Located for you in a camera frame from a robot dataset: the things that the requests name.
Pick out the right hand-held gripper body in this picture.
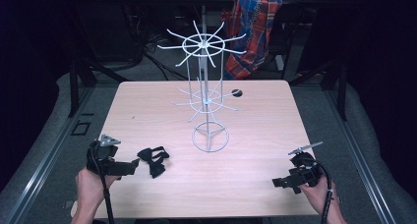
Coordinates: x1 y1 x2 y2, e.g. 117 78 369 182
285 140 325 189

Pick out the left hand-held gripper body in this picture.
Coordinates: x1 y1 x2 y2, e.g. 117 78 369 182
86 134 133 178

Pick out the black bow tie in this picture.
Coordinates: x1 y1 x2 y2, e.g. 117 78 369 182
136 145 171 180

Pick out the person's right hand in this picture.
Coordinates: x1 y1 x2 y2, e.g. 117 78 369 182
298 176 339 216

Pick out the person's left hand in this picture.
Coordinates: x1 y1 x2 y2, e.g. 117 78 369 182
75 167 120 216

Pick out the black metal stand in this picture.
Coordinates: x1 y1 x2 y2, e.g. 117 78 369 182
67 17 131 119
288 58 349 122

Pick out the red blue plaid cloth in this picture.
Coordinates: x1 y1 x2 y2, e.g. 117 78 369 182
220 0 283 82

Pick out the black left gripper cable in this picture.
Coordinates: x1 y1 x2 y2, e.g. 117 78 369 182
89 147 116 224

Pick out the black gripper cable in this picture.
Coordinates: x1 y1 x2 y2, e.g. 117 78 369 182
89 147 116 224
303 157 334 224

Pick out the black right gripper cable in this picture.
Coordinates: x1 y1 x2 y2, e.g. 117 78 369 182
303 157 334 224

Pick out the aluminium floor rail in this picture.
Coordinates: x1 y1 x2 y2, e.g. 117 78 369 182
323 85 399 224
0 85 96 224

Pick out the white wire rotating display rack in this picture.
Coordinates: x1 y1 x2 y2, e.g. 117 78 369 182
156 20 248 153

